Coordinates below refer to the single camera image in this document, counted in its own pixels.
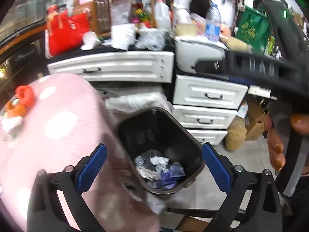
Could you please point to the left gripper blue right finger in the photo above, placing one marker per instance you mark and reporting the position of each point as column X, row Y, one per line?
column 231, row 179

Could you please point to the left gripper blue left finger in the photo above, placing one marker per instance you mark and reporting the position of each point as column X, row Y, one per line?
column 79, row 181

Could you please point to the white printed bag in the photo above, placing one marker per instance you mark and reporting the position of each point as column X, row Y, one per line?
column 144, row 171

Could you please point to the purple plastic bag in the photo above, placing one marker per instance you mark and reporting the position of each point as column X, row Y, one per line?
column 169, row 179

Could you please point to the orange foam fruit net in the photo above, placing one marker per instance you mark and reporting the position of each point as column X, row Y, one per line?
column 26, row 95

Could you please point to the black trash bin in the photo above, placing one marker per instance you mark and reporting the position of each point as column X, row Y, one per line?
column 156, row 129

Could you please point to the person's right hand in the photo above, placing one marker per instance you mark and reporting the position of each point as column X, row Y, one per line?
column 299, row 122

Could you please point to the green shopping bag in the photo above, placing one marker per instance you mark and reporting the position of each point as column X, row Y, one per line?
column 254, row 29

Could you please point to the white bottom drawer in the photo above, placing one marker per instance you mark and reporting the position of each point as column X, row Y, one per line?
column 214, row 137

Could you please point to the tan burlap sack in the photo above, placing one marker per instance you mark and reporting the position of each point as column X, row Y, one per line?
column 237, row 133

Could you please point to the cardboard box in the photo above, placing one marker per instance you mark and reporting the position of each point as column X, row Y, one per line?
column 256, row 117

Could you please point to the pink polka dot tablecloth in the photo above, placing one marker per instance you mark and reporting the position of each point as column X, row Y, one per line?
column 66, row 123

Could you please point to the clear water bottle blue label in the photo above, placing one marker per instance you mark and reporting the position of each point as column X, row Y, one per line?
column 213, row 23

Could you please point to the white middle drawer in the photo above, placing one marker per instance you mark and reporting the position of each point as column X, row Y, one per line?
column 192, row 117

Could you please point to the white printer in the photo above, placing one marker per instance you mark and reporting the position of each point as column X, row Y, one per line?
column 191, row 49

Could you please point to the white upper drawer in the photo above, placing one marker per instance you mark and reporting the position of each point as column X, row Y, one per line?
column 205, row 92

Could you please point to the yellow sponge block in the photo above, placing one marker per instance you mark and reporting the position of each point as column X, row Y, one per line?
column 186, row 30

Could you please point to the long white top drawer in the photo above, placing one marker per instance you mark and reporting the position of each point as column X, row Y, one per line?
column 129, row 66

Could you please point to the white plastic jug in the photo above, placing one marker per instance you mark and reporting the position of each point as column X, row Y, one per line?
column 162, row 16

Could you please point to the clear plastic bag on counter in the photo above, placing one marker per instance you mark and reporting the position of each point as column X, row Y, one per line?
column 151, row 39

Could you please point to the white paper cup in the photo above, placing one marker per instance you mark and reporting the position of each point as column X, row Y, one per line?
column 90, row 40

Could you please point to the red gift bag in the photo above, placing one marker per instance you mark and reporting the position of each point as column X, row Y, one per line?
column 64, row 32

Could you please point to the wooden curved railing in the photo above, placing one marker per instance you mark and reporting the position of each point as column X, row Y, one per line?
column 20, row 36

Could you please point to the wooden shelf rack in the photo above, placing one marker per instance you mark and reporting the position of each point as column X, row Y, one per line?
column 106, row 13

